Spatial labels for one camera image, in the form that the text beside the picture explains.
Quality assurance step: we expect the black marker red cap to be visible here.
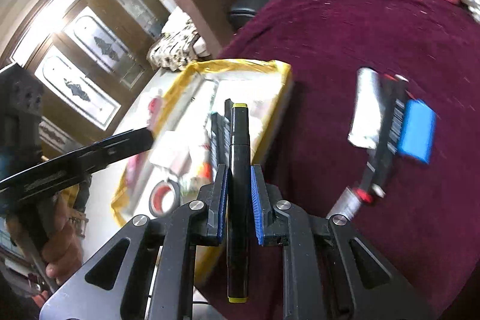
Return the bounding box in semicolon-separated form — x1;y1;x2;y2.
327;75;408;221

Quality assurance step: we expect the black marker yellow cap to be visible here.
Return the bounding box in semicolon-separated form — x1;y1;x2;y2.
227;103;251;304

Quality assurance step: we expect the silver ointment tube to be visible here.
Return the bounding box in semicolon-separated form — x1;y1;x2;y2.
347;67;384;149

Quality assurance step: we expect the blue battery pack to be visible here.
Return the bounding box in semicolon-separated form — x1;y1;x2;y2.
398;100;436;164

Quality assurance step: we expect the person's left hand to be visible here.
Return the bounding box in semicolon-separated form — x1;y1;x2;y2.
6;173;93;281

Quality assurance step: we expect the black red tape roll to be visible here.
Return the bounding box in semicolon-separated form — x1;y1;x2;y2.
148;179;182;218

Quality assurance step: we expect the maroon velvet table cloth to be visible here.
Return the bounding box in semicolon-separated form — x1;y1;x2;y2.
220;0;479;319

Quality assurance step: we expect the wooden glass panel door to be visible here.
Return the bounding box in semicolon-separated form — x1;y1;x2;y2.
1;0;169;157

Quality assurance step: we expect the yellow taped white box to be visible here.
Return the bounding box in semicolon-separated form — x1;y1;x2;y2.
111;59;292;227

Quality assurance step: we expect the floral patterned blanket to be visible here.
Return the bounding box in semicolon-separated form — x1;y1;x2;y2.
146;7;211;71

